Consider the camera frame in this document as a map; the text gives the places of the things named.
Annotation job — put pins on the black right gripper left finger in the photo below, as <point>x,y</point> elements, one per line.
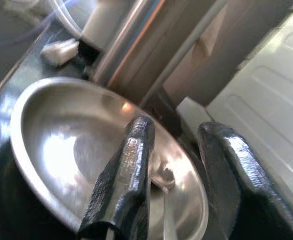
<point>129,170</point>

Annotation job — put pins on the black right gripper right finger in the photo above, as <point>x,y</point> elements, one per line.
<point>244,180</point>

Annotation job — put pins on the steel spoon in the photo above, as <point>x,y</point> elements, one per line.
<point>162,176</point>

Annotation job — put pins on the large steel plate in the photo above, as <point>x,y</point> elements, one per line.
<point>61,140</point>

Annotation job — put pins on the white ribbed appliance panel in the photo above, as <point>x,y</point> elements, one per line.
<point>266,100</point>

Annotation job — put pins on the beige cabinet panel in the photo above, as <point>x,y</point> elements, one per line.
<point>204,62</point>

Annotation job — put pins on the tall steel appliance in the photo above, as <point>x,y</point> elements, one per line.
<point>131,42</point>

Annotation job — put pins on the white kettle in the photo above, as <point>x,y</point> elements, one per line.
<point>99,22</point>

